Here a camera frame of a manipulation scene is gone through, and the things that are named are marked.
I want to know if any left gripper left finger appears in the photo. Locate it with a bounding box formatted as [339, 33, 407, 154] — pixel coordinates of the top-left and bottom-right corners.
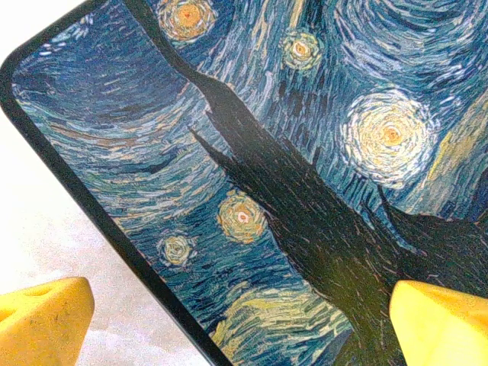
[0, 277, 95, 366]

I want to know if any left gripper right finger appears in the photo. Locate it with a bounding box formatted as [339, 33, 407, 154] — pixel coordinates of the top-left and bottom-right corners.
[388, 280, 488, 366]

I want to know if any starry night tin box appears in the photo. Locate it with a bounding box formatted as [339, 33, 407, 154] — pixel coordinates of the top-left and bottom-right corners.
[0, 0, 488, 366]

